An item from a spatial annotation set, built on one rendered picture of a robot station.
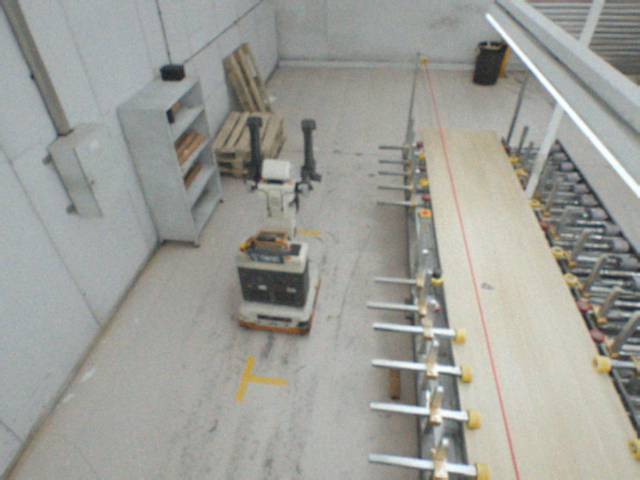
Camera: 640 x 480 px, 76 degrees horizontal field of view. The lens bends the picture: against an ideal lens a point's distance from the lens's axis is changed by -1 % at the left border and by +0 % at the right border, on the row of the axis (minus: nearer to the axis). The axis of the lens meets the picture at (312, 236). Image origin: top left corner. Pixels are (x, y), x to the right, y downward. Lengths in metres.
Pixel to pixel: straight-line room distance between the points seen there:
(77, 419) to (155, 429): 0.61
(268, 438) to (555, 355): 1.92
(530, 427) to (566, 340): 0.65
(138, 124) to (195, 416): 2.49
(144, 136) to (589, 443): 3.82
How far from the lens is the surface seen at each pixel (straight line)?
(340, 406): 3.30
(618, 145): 1.45
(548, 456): 2.40
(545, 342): 2.79
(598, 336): 2.97
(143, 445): 3.41
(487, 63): 9.13
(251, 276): 3.31
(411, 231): 3.60
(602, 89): 1.63
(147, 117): 3.99
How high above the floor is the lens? 2.90
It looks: 39 degrees down
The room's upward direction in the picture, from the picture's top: 2 degrees counter-clockwise
